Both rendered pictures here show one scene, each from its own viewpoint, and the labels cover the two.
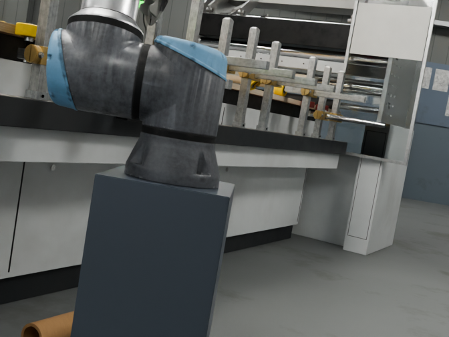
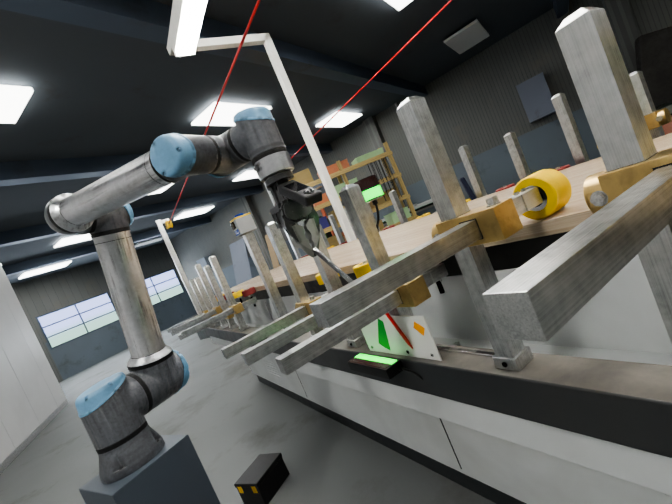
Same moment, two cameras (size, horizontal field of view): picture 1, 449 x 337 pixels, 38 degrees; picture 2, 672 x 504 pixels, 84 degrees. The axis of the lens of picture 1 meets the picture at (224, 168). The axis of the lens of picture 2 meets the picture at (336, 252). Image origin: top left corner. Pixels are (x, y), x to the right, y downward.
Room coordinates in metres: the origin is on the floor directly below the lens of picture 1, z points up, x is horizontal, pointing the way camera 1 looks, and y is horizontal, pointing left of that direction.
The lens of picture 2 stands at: (2.64, -0.42, 1.03)
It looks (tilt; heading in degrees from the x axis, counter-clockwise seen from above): 3 degrees down; 122
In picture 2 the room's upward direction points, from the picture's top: 23 degrees counter-clockwise
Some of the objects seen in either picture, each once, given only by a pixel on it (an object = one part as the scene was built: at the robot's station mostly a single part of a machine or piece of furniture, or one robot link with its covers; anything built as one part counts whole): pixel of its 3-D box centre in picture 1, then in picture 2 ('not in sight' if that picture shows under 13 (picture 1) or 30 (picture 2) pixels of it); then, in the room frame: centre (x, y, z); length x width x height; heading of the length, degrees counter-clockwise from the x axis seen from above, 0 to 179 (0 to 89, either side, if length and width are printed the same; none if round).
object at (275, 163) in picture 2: not in sight; (273, 168); (2.10, 0.31, 1.22); 0.10 x 0.09 x 0.05; 62
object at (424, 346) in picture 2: not in sight; (392, 335); (2.22, 0.31, 0.75); 0.26 x 0.01 x 0.10; 152
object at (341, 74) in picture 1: (335, 109); not in sight; (4.03, -0.61, 0.89); 0.03 x 0.03 x 0.48; 62
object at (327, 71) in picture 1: (321, 107); not in sight; (3.81, -0.50, 0.88); 0.03 x 0.03 x 0.48; 62
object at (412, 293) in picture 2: not in sight; (399, 291); (2.28, 0.31, 0.85); 0.13 x 0.06 x 0.05; 152
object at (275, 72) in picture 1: (238, 67); (664, 187); (2.71, 0.01, 0.95); 0.50 x 0.04 x 0.04; 62
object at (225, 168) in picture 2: not in sight; (224, 153); (1.99, 0.30, 1.31); 0.12 x 0.12 x 0.09; 3
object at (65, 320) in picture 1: (67, 326); not in sight; (1.90, 0.39, 0.04); 0.30 x 0.08 x 0.08; 152
